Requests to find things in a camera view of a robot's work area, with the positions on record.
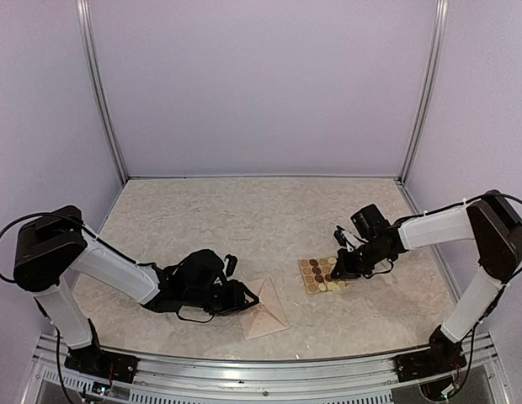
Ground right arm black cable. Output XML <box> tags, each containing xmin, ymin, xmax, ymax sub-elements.
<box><xmin>364</xmin><ymin>258</ymin><xmax>395</xmax><ymax>279</ymax></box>

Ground aluminium corner post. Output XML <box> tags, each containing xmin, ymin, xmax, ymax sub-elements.
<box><xmin>75</xmin><ymin>0</ymin><xmax>130</xmax><ymax>186</ymax></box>
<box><xmin>398</xmin><ymin>0</ymin><xmax>450</xmax><ymax>187</ymax></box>

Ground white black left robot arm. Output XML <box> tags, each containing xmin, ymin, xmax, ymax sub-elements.
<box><xmin>13</xmin><ymin>205</ymin><xmax>259</xmax><ymax>375</ymax></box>

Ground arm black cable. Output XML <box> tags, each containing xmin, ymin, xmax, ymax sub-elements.
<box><xmin>364</xmin><ymin>258</ymin><xmax>395</xmax><ymax>279</ymax></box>
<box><xmin>0</xmin><ymin>213</ymin><xmax>83</xmax><ymax>284</ymax></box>

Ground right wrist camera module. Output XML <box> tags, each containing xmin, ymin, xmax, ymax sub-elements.
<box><xmin>333</xmin><ymin>226</ymin><xmax>364</xmax><ymax>252</ymax></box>

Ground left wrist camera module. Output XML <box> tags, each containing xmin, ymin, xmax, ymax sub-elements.
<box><xmin>224</xmin><ymin>254</ymin><xmax>238</xmax><ymax>278</ymax></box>

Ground left aluminium corner post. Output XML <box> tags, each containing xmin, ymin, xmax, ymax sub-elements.
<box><xmin>75</xmin><ymin>0</ymin><xmax>130</xmax><ymax>186</ymax></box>

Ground right aluminium corner post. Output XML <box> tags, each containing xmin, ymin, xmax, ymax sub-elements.
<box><xmin>398</xmin><ymin>0</ymin><xmax>450</xmax><ymax>187</ymax></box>

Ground front aluminium frame rail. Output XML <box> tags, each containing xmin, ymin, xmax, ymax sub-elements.
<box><xmin>15</xmin><ymin>334</ymin><xmax>513</xmax><ymax>403</ymax></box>

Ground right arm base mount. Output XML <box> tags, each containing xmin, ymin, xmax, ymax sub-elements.
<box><xmin>394</xmin><ymin>326</ymin><xmax>467</xmax><ymax>382</ymax></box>

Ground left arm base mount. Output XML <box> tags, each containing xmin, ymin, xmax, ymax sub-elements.
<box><xmin>65</xmin><ymin>319</ymin><xmax>139</xmax><ymax>384</ymax></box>

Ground round sticker seal sheet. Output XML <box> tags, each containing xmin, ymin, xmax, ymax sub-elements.
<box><xmin>298</xmin><ymin>256</ymin><xmax>348</xmax><ymax>295</ymax></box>

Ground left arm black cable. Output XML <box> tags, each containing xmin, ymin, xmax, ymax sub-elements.
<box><xmin>0</xmin><ymin>213</ymin><xmax>83</xmax><ymax>284</ymax></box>

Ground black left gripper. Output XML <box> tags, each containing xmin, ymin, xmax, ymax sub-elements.
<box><xmin>185</xmin><ymin>279</ymin><xmax>259</xmax><ymax>316</ymax></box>

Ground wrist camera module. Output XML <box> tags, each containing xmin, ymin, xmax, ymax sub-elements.
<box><xmin>224</xmin><ymin>254</ymin><xmax>238</xmax><ymax>278</ymax></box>
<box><xmin>333</xmin><ymin>226</ymin><xmax>364</xmax><ymax>252</ymax></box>

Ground translucent pink envelope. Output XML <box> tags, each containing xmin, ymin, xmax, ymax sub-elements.
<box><xmin>238</xmin><ymin>278</ymin><xmax>290</xmax><ymax>340</ymax></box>

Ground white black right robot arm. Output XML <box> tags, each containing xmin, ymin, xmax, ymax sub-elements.
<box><xmin>331</xmin><ymin>189</ymin><xmax>522</xmax><ymax>374</ymax></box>

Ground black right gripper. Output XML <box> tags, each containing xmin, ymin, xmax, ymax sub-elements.
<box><xmin>331</xmin><ymin>239</ymin><xmax>390</xmax><ymax>279</ymax></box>

